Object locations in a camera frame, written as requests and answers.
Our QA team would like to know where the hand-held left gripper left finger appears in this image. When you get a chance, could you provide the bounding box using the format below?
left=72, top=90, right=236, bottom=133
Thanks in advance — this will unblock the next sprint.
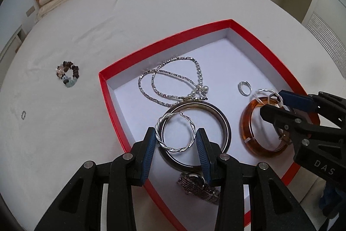
left=34, top=127, right=157, bottom=231

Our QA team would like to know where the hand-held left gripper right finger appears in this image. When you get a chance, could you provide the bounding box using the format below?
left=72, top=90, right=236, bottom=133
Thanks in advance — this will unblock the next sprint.
left=196, top=128, right=315, bottom=231

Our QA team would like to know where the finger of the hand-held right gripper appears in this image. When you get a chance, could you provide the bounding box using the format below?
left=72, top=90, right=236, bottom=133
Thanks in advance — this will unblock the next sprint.
left=259, top=105, right=346, bottom=156
left=278, top=90, right=346, bottom=129

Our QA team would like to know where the twisted silver hoop earring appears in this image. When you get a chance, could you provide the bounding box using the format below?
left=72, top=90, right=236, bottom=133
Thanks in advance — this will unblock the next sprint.
left=155, top=111, right=197, bottom=153
left=254, top=88, right=283, bottom=107

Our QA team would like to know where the silver wrist watch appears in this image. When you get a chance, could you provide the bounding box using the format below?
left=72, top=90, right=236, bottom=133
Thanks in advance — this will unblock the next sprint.
left=177, top=173, right=221, bottom=206

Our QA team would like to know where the dark brown bangle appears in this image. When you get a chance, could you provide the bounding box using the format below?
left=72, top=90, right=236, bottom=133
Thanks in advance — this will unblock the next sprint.
left=156, top=101, right=232, bottom=168

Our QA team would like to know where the amber bangle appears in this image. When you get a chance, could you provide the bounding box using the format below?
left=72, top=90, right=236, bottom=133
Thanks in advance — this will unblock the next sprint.
left=239, top=98, right=294, bottom=158

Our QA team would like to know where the red jewelry box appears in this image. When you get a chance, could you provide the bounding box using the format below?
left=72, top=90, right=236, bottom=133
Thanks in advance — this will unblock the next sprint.
left=99, top=19, right=321, bottom=229

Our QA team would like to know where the silver beaded necklace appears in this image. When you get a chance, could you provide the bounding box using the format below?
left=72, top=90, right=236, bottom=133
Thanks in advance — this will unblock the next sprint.
left=138, top=56, right=210, bottom=107

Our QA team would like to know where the dark blue cloth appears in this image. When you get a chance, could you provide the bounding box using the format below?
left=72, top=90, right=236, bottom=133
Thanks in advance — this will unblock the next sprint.
left=319, top=182, right=346, bottom=218

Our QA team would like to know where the white slatted cabinet door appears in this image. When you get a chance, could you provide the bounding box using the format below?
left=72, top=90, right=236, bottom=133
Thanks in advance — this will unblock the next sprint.
left=301, top=0, right=346, bottom=85

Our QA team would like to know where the low white slatted cabinet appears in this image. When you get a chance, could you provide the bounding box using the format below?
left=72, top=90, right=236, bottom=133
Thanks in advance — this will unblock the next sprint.
left=0, top=25, right=27, bottom=64

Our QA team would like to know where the beige pillow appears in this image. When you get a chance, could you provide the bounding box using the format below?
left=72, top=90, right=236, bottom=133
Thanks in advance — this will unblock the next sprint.
left=34, top=1, right=58, bottom=24

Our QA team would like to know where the stone bead bracelet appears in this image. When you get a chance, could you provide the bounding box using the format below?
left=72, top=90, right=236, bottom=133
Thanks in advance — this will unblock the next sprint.
left=56, top=60, right=80, bottom=88

